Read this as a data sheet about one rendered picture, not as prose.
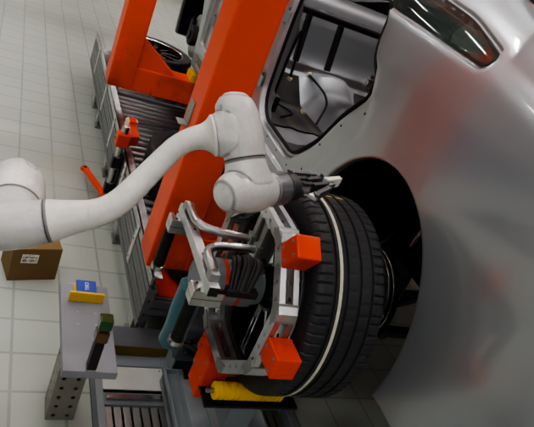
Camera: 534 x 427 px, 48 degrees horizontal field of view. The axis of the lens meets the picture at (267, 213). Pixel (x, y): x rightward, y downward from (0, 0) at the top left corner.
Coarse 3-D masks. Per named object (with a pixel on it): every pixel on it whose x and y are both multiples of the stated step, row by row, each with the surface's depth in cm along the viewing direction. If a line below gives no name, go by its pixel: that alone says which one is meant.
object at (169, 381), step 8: (168, 376) 239; (176, 376) 240; (184, 376) 238; (160, 384) 240; (168, 384) 233; (176, 384) 237; (168, 392) 231; (176, 392) 233; (168, 400) 229; (176, 400) 230; (168, 408) 228; (176, 408) 226; (168, 416) 226; (176, 416) 223; (184, 416) 225; (168, 424) 225; (176, 424) 217; (184, 424) 221
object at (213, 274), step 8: (264, 232) 173; (264, 240) 173; (208, 248) 164; (216, 248) 167; (224, 248) 169; (232, 248) 171; (240, 248) 172; (248, 248) 173; (256, 248) 174; (208, 256) 161; (256, 256) 175; (208, 264) 158; (208, 272) 157; (216, 272) 157; (208, 280) 156; (216, 280) 157
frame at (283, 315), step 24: (240, 216) 199; (264, 216) 176; (288, 216) 175; (216, 240) 207; (288, 288) 165; (216, 312) 207; (288, 312) 160; (216, 336) 196; (264, 336) 164; (216, 360) 189; (240, 360) 175
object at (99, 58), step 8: (96, 40) 520; (96, 48) 512; (96, 56) 503; (104, 56) 514; (96, 64) 492; (104, 64) 456; (96, 72) 488; (104, 72) 450; (96, 80) 480; (96, 88) 474; (120, 88) 465; (96, 96) 467; (144, 96) 467; (152, 96) 476; (96, 104) 484; (176, 104) 478; (184, 104) 488
